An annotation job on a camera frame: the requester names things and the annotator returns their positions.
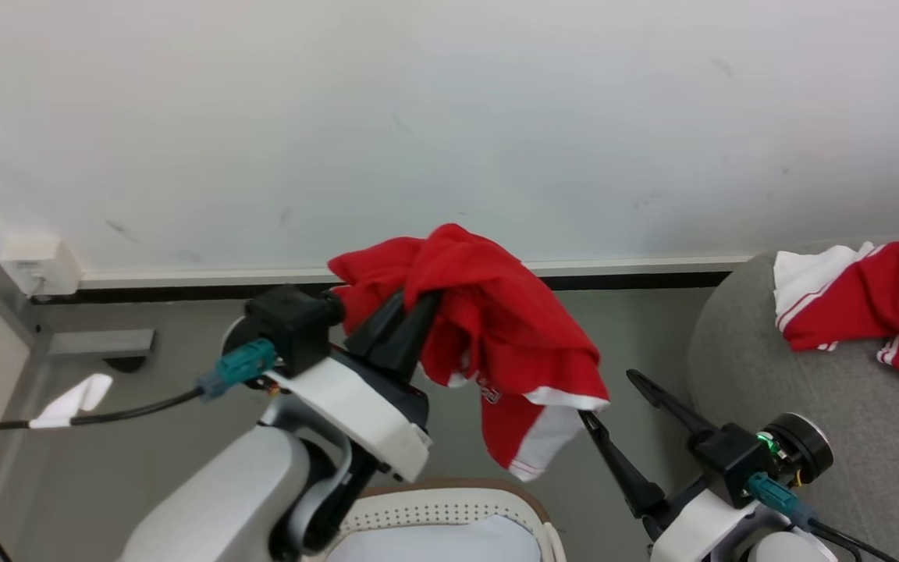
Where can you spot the red garment with white stripes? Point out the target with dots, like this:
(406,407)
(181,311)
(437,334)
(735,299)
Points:
(886,304)

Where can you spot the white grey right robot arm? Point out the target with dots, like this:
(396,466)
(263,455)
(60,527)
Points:
(793,548)

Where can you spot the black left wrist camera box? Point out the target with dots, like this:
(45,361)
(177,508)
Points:
(293,324)

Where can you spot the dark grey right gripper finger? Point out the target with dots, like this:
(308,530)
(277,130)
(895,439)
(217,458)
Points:
(621,464)
(672,406)

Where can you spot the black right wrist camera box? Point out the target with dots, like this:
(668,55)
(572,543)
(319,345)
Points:
(738,464)

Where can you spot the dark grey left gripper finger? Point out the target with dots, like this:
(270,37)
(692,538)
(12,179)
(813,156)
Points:
(410,336)
(375,328)

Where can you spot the white clothing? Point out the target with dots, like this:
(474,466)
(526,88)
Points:
(442,542)

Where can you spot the black and white baseboard strip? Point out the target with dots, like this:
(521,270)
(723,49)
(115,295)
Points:
(637,273)

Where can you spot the grey metal floor bracket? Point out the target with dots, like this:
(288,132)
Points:
(98,343)

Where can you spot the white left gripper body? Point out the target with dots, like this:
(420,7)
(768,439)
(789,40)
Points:
(356,414)

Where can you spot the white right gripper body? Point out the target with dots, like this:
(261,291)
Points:
(699,527)

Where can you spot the red garment with white hem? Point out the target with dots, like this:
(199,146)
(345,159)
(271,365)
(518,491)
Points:
(496,320)

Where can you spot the grey fabric sofa seat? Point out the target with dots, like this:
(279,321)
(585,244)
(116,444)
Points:
(824,390)

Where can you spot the white perforated laundry basket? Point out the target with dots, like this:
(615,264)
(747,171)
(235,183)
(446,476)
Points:
(449,507)

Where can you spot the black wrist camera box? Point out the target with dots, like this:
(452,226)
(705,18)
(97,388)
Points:
(293,324)
(738,464)

